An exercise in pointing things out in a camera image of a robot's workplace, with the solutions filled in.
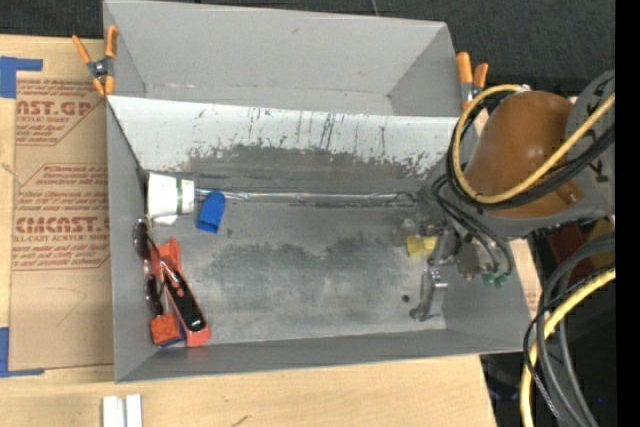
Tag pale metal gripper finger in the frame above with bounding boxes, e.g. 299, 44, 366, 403
409, 266, 450, 322
391, 222, 442, 248

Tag yellow plastic piece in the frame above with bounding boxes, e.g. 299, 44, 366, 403
405, 235, 437, 259

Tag grey metal bin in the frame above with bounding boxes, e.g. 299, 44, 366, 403
102, 0, 532, 384

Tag blue plastic cap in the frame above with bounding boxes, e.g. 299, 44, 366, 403
195, 190, 227, 235

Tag red and black stapler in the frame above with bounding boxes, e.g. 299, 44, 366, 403
148, 236, 212, 348

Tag orange-red block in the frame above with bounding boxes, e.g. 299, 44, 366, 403
148, 312, 183, 347

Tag dark sunglasses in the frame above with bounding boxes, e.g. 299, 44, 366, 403
131, 218, 167, 317

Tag brown cardboard board, red print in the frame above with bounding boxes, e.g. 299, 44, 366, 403
0, 33, 117, 377

